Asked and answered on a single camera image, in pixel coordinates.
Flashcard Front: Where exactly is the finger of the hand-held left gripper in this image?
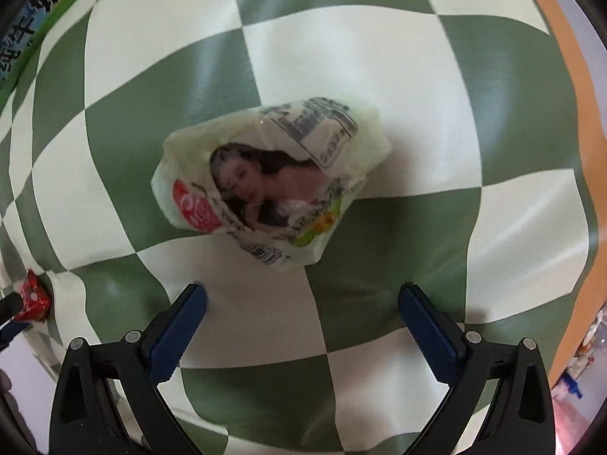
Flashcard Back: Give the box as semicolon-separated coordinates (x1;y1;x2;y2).
0;291;30;348

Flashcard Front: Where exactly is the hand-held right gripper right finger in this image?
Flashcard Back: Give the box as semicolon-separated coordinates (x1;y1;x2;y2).
397;282;558;455

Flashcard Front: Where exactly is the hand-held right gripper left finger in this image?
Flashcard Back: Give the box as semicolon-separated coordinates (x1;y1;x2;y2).
47;283;209;455

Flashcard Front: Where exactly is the small red candy packet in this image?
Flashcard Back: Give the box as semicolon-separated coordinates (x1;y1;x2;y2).
13;269;50;323

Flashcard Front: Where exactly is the white portrait print snack packet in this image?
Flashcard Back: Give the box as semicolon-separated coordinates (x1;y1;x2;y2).
151;96;393;272

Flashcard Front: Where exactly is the green white checkered mat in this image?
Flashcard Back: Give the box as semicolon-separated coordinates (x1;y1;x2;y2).
0;0;596;455

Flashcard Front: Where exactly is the green and blue carton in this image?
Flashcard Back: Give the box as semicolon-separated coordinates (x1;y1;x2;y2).
0;0;124;96

